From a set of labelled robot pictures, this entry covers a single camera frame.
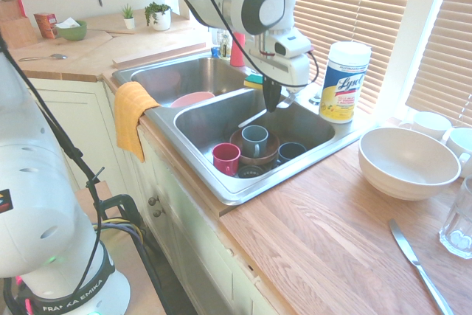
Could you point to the yellow dish cloth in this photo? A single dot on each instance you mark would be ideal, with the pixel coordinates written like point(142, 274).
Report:
point(129, 116)

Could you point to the trailing plant in white pot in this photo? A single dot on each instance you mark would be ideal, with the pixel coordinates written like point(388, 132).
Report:
point(158, 16)

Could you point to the metal sink drain strainer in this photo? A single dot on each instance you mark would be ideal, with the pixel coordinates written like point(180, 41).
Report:
point(250, 172)

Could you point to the orange cardboard box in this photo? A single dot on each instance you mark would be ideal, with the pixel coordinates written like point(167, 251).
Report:
point(44, 25)

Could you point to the large white ceramic bowl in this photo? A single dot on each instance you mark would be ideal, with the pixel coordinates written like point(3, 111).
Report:
point(405, 163)

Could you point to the yellow green sponge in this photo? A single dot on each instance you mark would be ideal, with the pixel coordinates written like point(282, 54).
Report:
point(253, 80)

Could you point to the round metal cabinet knob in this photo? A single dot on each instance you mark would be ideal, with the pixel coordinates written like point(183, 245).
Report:
point(158, 213)
point(152, 201)

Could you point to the navy blue mug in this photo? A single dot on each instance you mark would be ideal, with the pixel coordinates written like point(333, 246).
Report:
point(291, 152)

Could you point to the white paper napkin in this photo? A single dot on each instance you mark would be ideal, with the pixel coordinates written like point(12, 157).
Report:
point(67, 23)

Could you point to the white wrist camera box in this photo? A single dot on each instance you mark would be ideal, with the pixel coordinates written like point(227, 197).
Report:
point(293, 45)

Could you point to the silver metal table knife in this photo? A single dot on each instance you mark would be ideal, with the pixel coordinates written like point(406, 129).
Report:
point(409, 252)

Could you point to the silver metal spoon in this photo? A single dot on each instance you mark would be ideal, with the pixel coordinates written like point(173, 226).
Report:
point(57, 56)

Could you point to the small potted green plant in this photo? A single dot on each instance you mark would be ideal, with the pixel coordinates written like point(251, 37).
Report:
point(128, 16)

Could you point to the clear drinking glass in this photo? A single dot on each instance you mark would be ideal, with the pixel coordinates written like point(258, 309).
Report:
point(459, 219)

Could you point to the black table clamp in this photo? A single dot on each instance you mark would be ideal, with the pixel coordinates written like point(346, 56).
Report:
point(118, 204)

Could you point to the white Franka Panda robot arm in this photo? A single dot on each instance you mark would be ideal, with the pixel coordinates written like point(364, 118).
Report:
point(37, 200)

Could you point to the cream kitchen cabinet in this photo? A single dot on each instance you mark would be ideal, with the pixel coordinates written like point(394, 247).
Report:
point(177, 211)

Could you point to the white ceramic mug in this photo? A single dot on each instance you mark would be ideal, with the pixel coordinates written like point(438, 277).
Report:
point(462, 141)
point(429, 125)

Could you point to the brown wooden bowl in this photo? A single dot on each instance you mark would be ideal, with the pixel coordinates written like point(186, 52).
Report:
point(273, 149)

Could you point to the Lysol wipes canister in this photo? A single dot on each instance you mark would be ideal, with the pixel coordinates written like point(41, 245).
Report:
point(343, 86)

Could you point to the green bowl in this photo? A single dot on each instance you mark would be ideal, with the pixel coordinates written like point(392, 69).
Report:
point(73, 32)

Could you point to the clear hand soap pump bottle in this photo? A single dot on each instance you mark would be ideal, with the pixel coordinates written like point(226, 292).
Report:
point(222, 45)

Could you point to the wooden knife block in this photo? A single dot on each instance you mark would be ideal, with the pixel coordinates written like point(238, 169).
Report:
point(18, 31)

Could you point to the red mug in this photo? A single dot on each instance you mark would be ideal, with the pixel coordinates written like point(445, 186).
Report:
point(225, 160)

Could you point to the stainless steel double sink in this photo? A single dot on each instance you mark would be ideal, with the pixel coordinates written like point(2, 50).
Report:
point(206, 119)

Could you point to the grey ceramic mug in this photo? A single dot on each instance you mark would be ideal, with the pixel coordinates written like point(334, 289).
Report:
point(254, 141)

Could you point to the pink plastic bowl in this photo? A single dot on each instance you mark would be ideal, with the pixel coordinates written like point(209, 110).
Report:
point(191, 99)

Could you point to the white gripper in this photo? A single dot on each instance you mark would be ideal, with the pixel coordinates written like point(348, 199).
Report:
point(291, 71)

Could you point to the white sink deck cap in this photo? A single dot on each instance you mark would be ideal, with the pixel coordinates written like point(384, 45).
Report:
point(315, 100)

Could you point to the beige window blind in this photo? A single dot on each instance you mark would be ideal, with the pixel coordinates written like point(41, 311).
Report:
point(446, 53)
point(350, 5)

